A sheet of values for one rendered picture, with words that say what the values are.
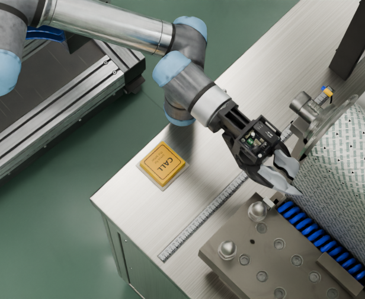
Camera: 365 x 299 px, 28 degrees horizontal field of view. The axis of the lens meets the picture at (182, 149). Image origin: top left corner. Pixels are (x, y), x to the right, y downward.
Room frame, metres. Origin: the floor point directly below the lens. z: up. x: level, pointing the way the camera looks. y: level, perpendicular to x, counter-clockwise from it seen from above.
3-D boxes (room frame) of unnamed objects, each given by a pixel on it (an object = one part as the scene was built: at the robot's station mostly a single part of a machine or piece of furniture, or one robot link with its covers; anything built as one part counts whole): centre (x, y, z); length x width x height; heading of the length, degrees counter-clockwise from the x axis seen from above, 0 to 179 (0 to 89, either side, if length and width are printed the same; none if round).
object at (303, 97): (0.55, -0.20, 1.18); 0.04 x 0.02 x 0.04; 141
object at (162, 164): (0.50, 0.04, 0.91); 0.07 x 0.07 x 0.02; 51
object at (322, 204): (0.35, -0.30, 1.11); 0.23 x 0.01 x 0.18; 51
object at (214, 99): (0.55, -0.05, 1.11); 0.08 x 0.05 x 0.08; 141
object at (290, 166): (0.45, -0.21, 1.11); 0.09 x 0.03 x 0.06; 52
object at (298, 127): (0.53, -0.23, 1.05); 0.06 x 0.05 x 0.31; 51
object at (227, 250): (0.30, -0.10, 1.05); 0.04 x 0.04 x 0.04
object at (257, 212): (0.38, -0.15, 1.05); 0.04 x 0.04 x 0.04
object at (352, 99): (0.47, -0.24, 1.25); 0.15 x 0.01 x 0.15; 141
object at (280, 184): (0.42, -0.18, 1.11); 0.09 x 0.03 x 0.06; 50
